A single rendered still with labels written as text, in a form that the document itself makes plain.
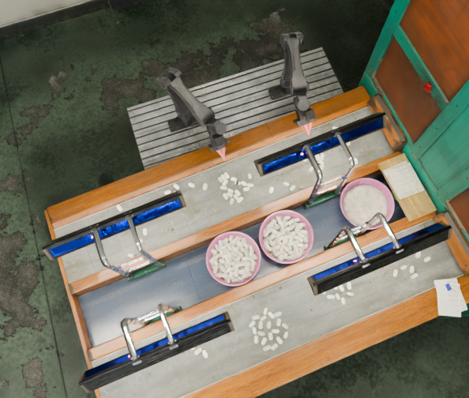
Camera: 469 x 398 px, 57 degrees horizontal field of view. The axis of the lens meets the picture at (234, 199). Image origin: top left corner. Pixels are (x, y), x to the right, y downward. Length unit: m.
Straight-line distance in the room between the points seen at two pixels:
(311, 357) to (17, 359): 1.90
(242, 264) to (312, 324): 0.43
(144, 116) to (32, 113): 1.29
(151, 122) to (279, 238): 0.98
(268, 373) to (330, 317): 0.38
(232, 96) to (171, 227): 0.84
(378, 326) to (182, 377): 0.92
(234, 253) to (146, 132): 0.86
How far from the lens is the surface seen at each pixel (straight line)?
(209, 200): 2.24
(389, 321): 2.19
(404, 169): 2.37
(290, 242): 2.19
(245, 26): 3.69
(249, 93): 2.56
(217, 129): 2.08
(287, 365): 2.11
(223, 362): 2.13
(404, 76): 2.22
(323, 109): 2.43
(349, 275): 1.83
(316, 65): 2.69
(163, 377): 2.17
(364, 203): 2.30
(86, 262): 2.30
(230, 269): 2.15
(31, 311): 3.20
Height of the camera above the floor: 2.86
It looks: 72 degrees down
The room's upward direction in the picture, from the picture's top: 7 degrees counter-clockwise
